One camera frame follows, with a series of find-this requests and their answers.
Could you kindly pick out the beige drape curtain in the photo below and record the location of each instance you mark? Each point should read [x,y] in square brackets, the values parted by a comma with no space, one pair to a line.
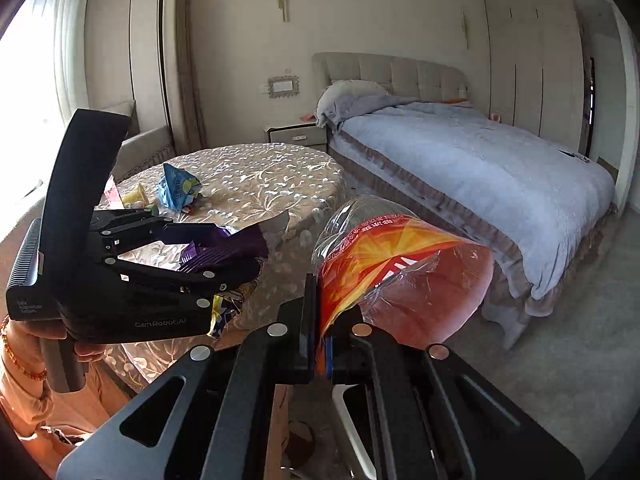
[185,60]

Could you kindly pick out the framed wall switch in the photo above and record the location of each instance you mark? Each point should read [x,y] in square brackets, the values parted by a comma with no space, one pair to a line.
[282,87]

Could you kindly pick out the orange clear plastic wrapper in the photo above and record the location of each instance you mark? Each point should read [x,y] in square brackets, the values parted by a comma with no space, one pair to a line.
[400,280]

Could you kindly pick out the blue snack packet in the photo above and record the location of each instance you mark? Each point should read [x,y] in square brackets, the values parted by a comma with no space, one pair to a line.
[175,187]

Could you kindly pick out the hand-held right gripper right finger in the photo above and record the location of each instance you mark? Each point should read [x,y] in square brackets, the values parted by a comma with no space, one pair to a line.
[329,360]

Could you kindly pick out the person's left hand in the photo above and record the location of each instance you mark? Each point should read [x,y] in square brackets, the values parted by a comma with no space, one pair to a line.
[37,331]

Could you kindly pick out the round table with floral cloth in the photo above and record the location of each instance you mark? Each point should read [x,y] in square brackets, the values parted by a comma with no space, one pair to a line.
[260,180]

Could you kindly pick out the light blue blanket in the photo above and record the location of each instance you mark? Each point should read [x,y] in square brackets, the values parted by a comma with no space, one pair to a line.
[475,170]

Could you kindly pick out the short gold wall lamp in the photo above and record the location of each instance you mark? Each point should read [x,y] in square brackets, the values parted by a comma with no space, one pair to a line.
[465,30]

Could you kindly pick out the white sheer curtain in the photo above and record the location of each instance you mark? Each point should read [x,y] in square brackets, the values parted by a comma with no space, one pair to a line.
[60,45]

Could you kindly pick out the beige upholstered bed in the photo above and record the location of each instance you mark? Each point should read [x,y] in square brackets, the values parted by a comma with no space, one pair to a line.
[400,72]

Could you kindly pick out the small yellow plastic object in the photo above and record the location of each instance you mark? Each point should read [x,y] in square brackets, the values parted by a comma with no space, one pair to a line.
[134,196]

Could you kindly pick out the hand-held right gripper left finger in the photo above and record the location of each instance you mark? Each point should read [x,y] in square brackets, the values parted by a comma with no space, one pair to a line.
[311,325]

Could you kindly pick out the grey pillow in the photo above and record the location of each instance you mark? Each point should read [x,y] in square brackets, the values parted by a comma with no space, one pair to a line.
[345,95]

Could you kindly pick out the person's left forearm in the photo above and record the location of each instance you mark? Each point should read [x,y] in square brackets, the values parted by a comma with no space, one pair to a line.
[25,405]

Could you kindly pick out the beige nightstand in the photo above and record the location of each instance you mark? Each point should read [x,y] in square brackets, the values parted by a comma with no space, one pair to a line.
[295,135]

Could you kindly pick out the white trash bin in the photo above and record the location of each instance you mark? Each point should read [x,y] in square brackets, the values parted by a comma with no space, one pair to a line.
[350,425]

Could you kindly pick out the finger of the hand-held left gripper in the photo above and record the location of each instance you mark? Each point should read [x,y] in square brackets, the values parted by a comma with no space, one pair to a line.
[190,282]
[150,227]

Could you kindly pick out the beige wardrobe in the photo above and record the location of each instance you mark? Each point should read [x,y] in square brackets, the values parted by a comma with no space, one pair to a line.
[530,65]

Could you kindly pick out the beige armchair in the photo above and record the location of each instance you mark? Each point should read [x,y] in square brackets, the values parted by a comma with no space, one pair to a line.
[145,152]

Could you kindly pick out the purple snack wrapper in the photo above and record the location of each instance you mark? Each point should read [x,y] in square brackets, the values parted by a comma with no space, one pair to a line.
[235,245]

